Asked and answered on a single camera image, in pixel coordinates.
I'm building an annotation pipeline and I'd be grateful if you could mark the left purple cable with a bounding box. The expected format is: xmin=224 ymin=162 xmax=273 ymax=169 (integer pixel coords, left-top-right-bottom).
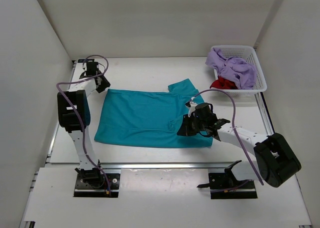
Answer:
xmin=56 ymin=54 xmax=112 ymax=188

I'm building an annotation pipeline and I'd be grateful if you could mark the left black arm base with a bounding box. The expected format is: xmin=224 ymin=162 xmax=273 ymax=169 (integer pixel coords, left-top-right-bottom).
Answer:
xmin=73 ymin=168 xmax=121 ymax=198

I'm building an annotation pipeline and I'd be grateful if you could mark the red t shirt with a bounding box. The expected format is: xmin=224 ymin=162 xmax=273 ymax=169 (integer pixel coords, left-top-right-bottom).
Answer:
xmin=210 ymin=76 xmax=238 ymax=90

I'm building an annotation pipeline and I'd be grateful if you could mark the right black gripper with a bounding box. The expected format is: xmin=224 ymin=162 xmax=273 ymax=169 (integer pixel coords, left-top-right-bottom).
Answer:
xmin=177 ymin=114 xmax=208 ymax=137

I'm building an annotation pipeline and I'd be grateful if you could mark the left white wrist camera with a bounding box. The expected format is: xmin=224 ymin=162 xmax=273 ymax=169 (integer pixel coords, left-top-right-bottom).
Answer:
xmin=82 ymin=60 xmax=87 ymax=71

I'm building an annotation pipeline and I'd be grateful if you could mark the lavender t shirt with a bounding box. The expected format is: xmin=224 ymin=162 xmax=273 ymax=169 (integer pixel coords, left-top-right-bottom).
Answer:
xmin=205 ymin=48 xmax=257 ymax=90

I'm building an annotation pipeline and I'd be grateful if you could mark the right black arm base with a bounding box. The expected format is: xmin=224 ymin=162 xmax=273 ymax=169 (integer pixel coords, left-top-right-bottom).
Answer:
xmin=197 ymin=160 xmax=258 ymax=199

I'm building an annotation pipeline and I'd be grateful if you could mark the white plastic laundry basket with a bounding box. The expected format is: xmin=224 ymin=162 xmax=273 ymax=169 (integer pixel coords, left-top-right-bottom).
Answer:
xmin=211 ymin=45 xmax=267 ymax=96

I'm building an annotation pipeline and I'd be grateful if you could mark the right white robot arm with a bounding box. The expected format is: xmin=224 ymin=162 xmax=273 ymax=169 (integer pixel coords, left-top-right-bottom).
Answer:
xmin=177 ymin=101 xmax=302 ymax=188

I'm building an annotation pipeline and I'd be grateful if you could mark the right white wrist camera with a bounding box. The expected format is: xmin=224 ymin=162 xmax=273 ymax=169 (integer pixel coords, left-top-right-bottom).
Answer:
xmin=185 ymin=100 xmax=198 ymax=117

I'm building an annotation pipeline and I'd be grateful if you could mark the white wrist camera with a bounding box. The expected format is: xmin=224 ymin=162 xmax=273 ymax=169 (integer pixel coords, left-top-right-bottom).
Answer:
xmin=185 ymin=100 xmax=198 ymax=117
xmin=82 ymin=60 xmax=87 ymax=71

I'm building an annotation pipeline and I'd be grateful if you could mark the small dark table label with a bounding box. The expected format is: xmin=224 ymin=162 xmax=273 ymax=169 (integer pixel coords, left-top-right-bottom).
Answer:
xmin=77 ymin=59 xmax=92 ymax=63

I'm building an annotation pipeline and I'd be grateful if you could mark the purple cable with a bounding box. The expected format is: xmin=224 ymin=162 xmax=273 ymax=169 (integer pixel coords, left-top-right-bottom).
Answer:
xmin=56 ymin=54 xmax=112 ymax=188
xmin=192 ymin=88 xmax=265 ymax=186

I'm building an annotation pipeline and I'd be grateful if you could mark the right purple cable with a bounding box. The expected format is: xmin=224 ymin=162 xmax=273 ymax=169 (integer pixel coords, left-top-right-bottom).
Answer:
xmin=192 ymin=88 xmax=265 ymax=186

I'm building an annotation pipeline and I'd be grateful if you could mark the teal t shirt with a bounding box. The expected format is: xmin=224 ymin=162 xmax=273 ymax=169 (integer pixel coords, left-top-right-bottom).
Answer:
xmin=94 ymin=79 xmax=213 ymax=148

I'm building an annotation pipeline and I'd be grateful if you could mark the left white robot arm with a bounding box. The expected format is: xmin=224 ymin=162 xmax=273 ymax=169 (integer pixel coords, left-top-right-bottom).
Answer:
xmin=56 ymin=59 xmax=111 ymax=188

